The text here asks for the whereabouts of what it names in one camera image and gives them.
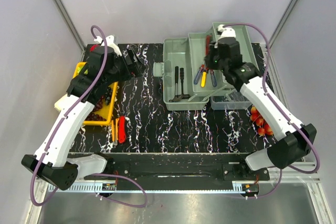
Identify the yellow plastic tray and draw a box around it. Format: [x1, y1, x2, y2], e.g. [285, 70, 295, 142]
[71, 62, 118, 126]

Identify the red tomato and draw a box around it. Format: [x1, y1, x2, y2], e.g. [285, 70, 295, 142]
[90, 45, 99, 52]

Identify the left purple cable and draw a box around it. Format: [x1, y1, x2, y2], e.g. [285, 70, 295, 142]
[30, 25, 149, 208]

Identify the dark red grape bunch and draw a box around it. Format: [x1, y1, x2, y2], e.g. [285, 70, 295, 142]
[86, 95, 106, 121]

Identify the blue screwdriver with red band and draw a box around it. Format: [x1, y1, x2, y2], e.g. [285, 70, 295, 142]
[193, 64, 204, 85]

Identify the yellow handled screwdriver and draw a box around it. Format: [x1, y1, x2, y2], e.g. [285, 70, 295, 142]
[201, 69, 208, 88]

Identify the clear grey plastic toolbox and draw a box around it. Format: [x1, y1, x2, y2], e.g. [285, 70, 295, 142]
[153, 22, 262, 111]

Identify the red utility knife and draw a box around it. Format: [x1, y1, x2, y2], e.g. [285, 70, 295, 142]
[118, 115, 127, 144]

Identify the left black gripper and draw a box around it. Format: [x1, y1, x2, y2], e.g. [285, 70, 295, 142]
[104, 47, 146, 86]

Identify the black claw hammer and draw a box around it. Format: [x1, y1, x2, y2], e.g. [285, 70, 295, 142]
[179, 68, 190, 100]

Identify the red cherry bunch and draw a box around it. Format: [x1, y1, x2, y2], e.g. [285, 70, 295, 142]
[250, 105, 274, 136]

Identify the purple cable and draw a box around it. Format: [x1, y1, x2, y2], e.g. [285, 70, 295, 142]
[223, 23, 321, 200]
[30, 25, 149, 208]

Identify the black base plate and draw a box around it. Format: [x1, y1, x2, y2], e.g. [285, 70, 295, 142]
[70, 152, 271, 190]

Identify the white green leek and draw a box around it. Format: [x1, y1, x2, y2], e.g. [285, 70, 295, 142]
[54, 94, 71, 112]

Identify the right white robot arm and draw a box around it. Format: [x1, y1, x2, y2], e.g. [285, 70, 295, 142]
[205, 23, 320, 180]

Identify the dark blue grape bunch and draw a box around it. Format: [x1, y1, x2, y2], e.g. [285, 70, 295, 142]
[103, 87, 113, 105]

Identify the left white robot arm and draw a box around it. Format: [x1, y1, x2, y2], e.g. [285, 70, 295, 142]
[22, 35, 144, 190]

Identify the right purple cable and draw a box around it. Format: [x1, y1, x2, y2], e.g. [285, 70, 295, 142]
[223, 23, 321, 200]

